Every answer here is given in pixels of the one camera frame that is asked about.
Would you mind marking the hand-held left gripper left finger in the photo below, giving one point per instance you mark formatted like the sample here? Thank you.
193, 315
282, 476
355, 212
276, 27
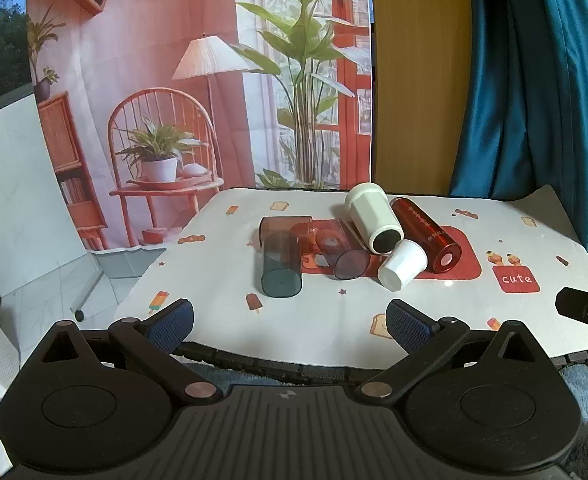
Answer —
172, 322

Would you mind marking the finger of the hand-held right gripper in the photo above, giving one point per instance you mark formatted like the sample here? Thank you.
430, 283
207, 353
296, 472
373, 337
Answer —
581, 305

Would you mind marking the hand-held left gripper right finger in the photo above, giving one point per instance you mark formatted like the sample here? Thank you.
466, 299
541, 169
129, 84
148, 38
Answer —
408, 324

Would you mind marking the white paper cup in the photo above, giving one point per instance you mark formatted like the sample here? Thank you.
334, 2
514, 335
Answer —
401, 265

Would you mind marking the smoky purple transparent cup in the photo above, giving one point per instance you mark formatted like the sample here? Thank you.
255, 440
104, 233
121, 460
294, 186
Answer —
346, 262

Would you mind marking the dark teal transparent cup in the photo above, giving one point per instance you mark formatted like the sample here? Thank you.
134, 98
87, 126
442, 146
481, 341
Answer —
280, 271

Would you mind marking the red transparent cup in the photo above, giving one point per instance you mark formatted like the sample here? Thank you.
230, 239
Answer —
324, 234

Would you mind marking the brown transparent cup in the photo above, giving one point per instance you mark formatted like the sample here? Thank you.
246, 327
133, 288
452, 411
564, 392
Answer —
274, 224

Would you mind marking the red metallic bottle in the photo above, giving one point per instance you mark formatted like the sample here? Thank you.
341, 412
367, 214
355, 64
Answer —
426, 232

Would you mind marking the white printed tablecloth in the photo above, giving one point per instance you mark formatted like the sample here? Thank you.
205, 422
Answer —
514, 240

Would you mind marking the white faceted tumbler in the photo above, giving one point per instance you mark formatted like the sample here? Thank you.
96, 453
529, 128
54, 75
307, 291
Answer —
371, 212

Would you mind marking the white board on casters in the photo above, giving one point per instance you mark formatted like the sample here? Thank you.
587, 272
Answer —
18, 200

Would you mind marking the blue curtain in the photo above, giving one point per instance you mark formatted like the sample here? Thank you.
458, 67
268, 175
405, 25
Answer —
524, 110

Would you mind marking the printed backdrop cloth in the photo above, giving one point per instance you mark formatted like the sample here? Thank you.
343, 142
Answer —
173, 110

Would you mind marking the wooden panel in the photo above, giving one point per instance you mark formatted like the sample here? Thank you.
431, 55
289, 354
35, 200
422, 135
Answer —
419, 85

